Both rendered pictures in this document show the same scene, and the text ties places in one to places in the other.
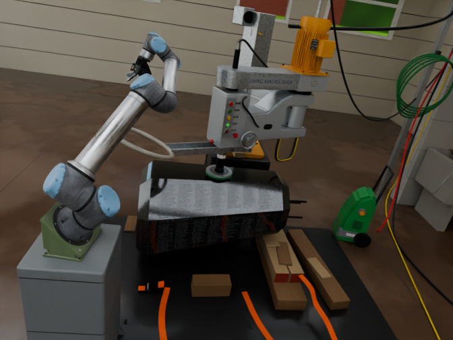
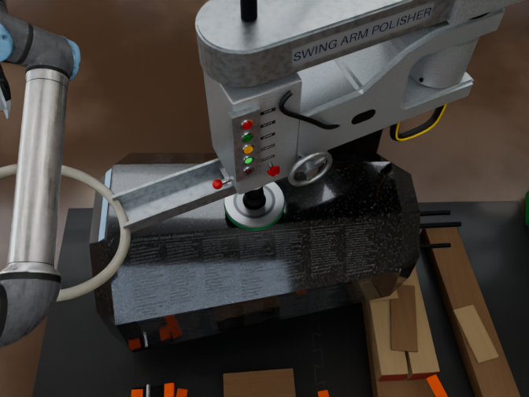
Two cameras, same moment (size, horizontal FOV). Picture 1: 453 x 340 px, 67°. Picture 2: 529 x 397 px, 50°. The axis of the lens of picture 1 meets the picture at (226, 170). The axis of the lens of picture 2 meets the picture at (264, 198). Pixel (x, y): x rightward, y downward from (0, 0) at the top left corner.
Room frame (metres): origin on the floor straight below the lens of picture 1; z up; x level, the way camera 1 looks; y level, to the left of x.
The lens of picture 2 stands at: (1.43, -0.14, 2.58)
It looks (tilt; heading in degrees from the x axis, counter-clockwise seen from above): 58 degrees down; 9
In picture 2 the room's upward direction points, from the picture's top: straight up
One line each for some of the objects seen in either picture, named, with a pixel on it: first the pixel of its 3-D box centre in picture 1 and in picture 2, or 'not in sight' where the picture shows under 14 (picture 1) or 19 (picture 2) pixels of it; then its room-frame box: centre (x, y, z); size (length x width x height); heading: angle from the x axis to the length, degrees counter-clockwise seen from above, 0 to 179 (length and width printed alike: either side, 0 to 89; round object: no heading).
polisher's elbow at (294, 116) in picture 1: (293, 113); (442, 46); (2.87, -0.49, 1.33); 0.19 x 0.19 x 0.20
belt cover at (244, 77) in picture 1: (272, 80); (371, 2); (2.69, -0.23, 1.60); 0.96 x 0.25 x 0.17; 124
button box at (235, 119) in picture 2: (227, 117); (246, 145); (2.37, 0.05, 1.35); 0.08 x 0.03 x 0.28; 124
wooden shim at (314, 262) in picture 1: (318, 268); (475, 333); (2.42, -0.95, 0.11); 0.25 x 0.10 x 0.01; 24
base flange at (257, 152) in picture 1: (238, 145); not in sight; (3.37, -0.08, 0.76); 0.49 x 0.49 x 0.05; 10
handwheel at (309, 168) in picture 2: (246, 138); (305, 160); (2.47, -0.11, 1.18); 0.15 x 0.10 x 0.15; 124
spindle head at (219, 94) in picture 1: (236, 118); (276, 111); (2.54, -0.01, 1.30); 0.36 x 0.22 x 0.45; 124
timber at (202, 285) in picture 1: (211, 285); (259, 388); (2.05, -0.03, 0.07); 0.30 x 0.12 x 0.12; 103
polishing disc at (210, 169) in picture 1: (219, 171); (254, 201); (2.50, 0.06, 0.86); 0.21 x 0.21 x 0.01
